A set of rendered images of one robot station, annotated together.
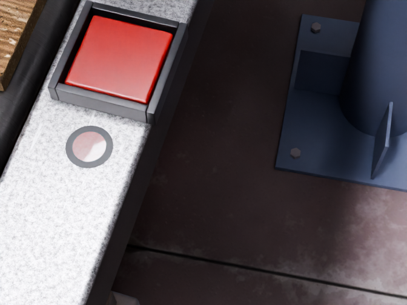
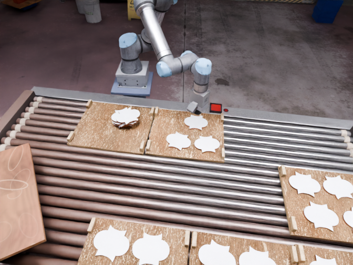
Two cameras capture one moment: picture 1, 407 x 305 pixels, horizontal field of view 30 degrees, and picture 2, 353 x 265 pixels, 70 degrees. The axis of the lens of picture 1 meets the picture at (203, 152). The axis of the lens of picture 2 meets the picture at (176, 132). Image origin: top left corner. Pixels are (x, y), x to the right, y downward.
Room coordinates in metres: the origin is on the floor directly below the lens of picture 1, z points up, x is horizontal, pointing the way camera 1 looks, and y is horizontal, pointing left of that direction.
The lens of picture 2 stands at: (0.79, 1.16, 1.97)
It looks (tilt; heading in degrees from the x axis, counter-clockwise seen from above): 48 degrees down; 257
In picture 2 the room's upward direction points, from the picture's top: 3 degrees clockwise
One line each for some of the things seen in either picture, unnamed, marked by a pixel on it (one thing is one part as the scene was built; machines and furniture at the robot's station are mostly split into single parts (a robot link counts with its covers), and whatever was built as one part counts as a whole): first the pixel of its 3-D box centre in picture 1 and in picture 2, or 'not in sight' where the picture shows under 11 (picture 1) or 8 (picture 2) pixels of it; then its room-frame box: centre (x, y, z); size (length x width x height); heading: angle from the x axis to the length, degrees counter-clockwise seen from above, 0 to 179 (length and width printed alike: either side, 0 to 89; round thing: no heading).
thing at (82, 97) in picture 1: (120, 60); (215, 108); (0.29, 0.06, 0.92); 0.08 x 0.08 x 0.02; 72
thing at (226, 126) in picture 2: not in sight; (185, 122); (0.50, 0.13, 0.90); 1.95 x 0.05 x 0.05; 162
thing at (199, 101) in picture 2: not in sight; (196, 99); (0.47, 0.19, 1.13); 0.12 x 0.09 x 0.16; 40
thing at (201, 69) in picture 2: not in sight; (202, 71); (0.45, 0.18, 1.29); 0.09 x 0.08 x 0.11; 109
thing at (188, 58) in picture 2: not in sight; (188, 62); (0.50, 0.09, 1.29); 0.11 x 0.11 x 0.08; 19
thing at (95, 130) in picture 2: not in sight; (114, 125); (0.92, 0.12, 0.93); 0.41 x 0.35 x 0.02; 162
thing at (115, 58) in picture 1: (120, 62); (215, 108); (0.29, 0.06, 0.92); 0.06 x 0.06 x 0.01; 72
